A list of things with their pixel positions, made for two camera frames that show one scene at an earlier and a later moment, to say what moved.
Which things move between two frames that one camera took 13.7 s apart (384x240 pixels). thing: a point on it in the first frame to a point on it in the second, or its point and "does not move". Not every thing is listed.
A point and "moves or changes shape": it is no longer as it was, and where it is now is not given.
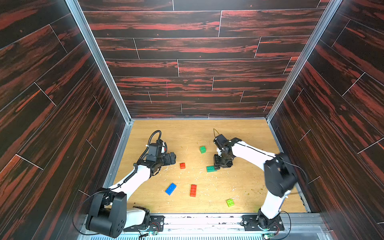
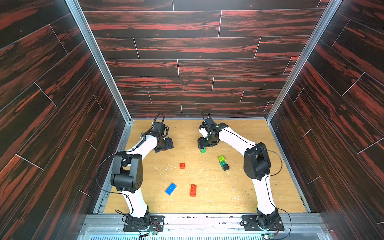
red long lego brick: [193, 190] does not move
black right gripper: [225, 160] to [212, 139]
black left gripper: [172, 161] to [169, 144]
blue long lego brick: [170, 189] does not move
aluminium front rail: [220, 227] does not move
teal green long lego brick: [210, 169] moves or changes shape
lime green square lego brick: [230, 202] moves or changes shape
